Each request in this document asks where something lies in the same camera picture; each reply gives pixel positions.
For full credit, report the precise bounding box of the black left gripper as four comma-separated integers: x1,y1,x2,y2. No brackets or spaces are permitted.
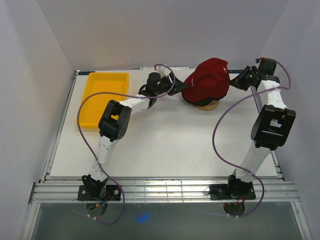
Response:
155,72,189,97

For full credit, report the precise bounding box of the red baseball cap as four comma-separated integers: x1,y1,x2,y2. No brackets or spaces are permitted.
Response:
182,57,230,102

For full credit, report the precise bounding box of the dark green baseball cap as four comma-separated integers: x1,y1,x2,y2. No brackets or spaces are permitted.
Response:
185,97,213,107

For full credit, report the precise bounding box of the black NY baseball cap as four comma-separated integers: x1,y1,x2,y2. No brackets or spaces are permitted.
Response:
207,90,228,101

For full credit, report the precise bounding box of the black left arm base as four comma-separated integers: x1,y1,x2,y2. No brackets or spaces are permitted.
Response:
76,185,122,201

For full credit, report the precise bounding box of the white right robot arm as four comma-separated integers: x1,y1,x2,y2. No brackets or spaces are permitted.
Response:
225,57,296,199

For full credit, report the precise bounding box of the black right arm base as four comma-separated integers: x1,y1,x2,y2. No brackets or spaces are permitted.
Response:
204,184,256,200

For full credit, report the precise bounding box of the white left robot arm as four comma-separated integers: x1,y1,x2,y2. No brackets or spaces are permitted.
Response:
82,72,188,200

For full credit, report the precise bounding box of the dark label sticker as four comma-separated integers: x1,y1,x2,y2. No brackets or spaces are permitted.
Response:
228,69,244,74

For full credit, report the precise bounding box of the wooden hat stand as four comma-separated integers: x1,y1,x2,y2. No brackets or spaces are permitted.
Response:
196,100,220,112

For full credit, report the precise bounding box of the yellow plastic tray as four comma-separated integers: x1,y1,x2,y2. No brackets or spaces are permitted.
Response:
79,72,130,129

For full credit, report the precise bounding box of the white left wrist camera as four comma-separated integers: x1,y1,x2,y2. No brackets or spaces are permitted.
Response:
154,64,171,78

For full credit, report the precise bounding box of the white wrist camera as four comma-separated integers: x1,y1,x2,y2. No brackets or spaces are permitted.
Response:
154,64,171,78
254,57,265,69

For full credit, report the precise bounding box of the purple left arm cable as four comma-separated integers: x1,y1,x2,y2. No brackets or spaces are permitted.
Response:
76,63,176,226

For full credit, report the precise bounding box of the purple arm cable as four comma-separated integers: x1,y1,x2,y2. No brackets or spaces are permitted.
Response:
76,63,176,226
211,62,292,219

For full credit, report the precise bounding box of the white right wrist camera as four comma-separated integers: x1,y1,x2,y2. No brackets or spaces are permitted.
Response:
254,57,265,69

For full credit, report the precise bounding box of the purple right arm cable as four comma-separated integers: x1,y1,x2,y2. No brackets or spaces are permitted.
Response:
211,62,292,219

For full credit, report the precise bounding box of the aluminium mounting rail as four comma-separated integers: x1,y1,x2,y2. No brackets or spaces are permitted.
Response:
29,177,300,204

